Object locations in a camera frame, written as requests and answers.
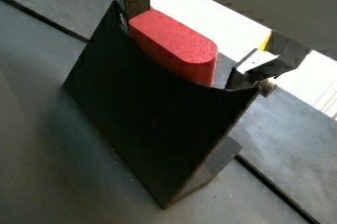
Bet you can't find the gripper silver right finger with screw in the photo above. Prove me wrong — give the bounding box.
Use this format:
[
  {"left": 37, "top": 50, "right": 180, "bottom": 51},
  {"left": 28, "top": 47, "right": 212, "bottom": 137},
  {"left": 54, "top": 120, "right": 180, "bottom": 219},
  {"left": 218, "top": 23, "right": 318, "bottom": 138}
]
[{"left": 225, "top": 31, "right": 310, "bottom": 98}]

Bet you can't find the red square-circle forked block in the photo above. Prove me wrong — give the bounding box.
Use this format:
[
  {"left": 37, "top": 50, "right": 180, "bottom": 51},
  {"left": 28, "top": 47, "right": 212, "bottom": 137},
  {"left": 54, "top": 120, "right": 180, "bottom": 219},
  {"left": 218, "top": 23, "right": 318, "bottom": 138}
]
[{"left": 129, "top": 10, "right": 218, "bottom": 86}]

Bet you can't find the black curved regrasp stand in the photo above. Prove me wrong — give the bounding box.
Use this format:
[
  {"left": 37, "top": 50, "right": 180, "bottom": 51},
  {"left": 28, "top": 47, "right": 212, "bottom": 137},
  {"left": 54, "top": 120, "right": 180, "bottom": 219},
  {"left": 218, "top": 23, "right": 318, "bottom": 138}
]
[{"left": 64, "top": 3, "right": 261, "bottom": 208}]

